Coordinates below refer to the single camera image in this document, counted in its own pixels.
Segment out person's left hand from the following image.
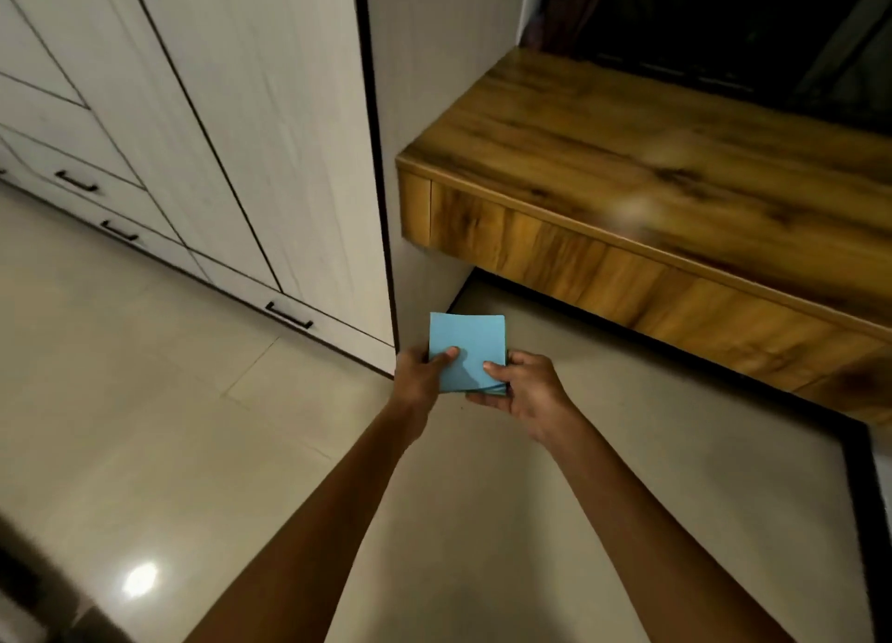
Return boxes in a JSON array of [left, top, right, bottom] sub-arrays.
[[389, 346, 461, 422]]

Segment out person's right hand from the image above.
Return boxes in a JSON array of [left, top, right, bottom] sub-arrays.
[[465, 350, 577, 448]]

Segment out blue cloth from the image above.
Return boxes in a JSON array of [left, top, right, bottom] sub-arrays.
[[428, 312, 508, 396]]

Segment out person's left forearm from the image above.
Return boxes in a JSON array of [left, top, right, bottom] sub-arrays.
[[183, 399, 427, 643]]

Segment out person's right forearm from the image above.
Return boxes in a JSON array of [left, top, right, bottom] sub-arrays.
[[541, 408, 797, 643]]

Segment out brown wooden bench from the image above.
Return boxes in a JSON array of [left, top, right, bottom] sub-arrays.
[[396, 46, 892, 427]]

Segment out white wooden wardrobe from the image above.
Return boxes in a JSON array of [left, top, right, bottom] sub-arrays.
[[0, 0, 398, 377]]

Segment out dark window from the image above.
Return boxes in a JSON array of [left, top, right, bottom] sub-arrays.
[[523, 0, 892, 135]]

